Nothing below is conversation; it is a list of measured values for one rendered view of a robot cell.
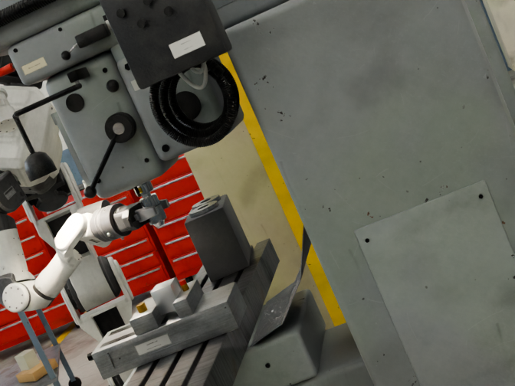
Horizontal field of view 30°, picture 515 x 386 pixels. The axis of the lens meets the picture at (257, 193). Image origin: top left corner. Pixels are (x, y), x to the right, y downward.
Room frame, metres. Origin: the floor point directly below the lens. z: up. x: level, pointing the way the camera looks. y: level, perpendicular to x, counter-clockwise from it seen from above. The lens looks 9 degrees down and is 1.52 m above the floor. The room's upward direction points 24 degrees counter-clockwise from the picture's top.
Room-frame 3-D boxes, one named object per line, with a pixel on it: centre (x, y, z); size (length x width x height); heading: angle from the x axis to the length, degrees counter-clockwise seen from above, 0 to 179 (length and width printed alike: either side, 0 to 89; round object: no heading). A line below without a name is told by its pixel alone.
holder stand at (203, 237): (2.77, 0.16, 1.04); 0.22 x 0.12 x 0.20; 175
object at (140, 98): (2.33, 0.06, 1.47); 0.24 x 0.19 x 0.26; 168
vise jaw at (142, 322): (2.22, 0.35, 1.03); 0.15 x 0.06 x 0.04; 169
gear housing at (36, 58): (2.37, 0.21, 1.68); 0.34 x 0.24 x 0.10; 78
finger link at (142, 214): (2.35, 0.27, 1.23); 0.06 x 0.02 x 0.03; 55
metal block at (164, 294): (2.21, 0.29, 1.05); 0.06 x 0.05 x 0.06; 169
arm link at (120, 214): (2.43, 0.33, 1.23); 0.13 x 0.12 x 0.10; 145
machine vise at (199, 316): (2.21, 0.32, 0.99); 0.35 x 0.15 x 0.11; 79
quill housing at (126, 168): (2.38, 0.25, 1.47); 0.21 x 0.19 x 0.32; 168
